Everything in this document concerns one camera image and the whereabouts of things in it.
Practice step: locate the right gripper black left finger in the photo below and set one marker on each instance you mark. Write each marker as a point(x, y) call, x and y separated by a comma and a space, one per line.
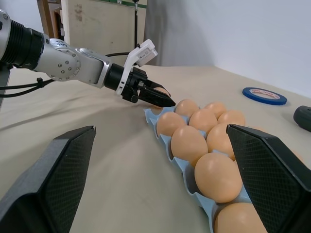
point(48, 184)

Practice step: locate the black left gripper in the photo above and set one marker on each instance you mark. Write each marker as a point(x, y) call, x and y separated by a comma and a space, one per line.
point(136, 80)

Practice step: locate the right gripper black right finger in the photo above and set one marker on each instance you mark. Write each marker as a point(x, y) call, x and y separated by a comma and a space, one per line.
point(274, 179)

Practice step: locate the brown egg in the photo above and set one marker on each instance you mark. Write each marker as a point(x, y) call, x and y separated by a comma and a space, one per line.
point(216, 108)
point(239, 219)
point(232, 118)
point(186, 107)
point(170, 124)
point(162, 91)
point(217, 178)
point(189, 144)
point(218, 141)
point(202, 120)

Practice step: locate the light blue egg tray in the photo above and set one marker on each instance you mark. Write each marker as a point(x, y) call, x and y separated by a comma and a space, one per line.
point(190, 183)

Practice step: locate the black rounded device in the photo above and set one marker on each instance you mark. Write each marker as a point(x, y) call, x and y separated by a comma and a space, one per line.
point(303, 117)

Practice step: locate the black stand pole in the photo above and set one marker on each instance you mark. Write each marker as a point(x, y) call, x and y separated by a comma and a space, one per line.
point(136, 24)

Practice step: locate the beige wooden board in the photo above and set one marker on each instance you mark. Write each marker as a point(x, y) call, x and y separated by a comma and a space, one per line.
point(102, 29)

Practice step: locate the blue tape roll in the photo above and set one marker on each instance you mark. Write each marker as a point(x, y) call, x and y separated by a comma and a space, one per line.
point(248, 93)

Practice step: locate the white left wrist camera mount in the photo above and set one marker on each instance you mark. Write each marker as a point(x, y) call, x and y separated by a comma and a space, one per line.
point(145, 52)

